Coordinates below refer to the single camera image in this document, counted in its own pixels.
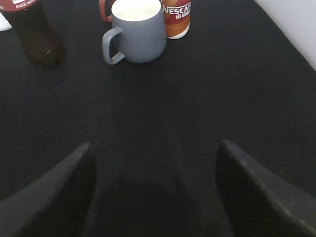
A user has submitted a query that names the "cola bottle red label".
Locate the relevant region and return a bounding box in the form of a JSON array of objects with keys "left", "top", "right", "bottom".
[{"left": 0, "top": 0, "right": 64, "bottom": 68}]

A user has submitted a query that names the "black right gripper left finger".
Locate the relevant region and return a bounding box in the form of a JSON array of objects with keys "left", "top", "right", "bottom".
[{"left": 0, "top": 143, "right": 96, "bottom": 237}]

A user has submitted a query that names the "grey ceramic mug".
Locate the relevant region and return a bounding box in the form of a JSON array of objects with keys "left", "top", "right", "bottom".
[{"left": 102, "top": 0, "right": 166, "bottom": 65}]

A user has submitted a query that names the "Nescafe coffee can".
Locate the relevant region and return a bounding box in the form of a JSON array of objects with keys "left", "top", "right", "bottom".
[{"left": 161, "top": 0, "right": 192, "bottom": 40}]

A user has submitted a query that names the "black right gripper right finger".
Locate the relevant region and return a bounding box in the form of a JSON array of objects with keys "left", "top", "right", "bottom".
[{"left": 216, "top": 140, "right": 316, "bottom": 237}]

